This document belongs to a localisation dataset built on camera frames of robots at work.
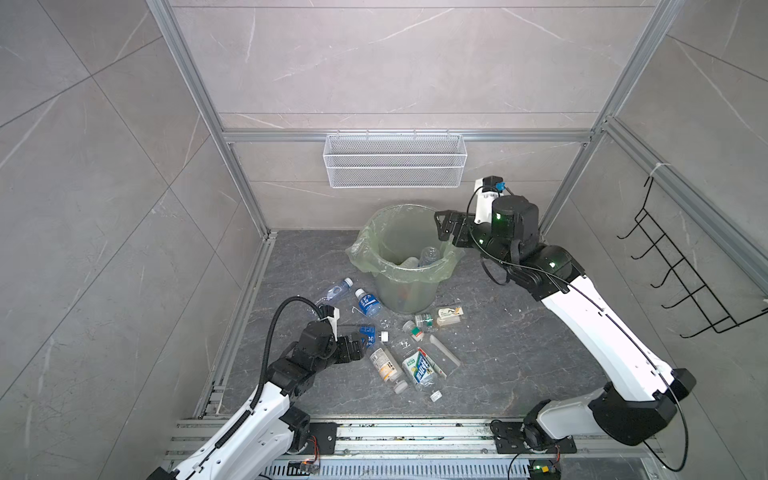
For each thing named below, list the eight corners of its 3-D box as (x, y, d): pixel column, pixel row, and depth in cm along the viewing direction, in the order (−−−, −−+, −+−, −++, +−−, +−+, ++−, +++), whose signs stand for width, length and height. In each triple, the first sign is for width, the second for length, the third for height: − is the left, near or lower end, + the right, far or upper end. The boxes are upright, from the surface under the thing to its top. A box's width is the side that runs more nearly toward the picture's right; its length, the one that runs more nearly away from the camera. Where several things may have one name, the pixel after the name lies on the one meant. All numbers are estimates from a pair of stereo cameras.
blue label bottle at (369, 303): (349, 304, 100) (347, 295, 96) (359, 293, 102) (358, 284, 98) (374, 321, 96) (373, 313, 91) (384, 310, 98) (383, 302, 94)
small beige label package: (437, 327, 95) (439, 318, 90) (435, 317, 98) (438, 307, 93) (461, 327, 95) (464, 318, 90) (459, 317, 98) (462, 307, 93)
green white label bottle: (417, 393, 82) (418, 388, 77) (400, 365, 87) (401, 358, 82) (437, 381, 84) (439, 375, 79) (419, 354, 89) (421, 346, 84)
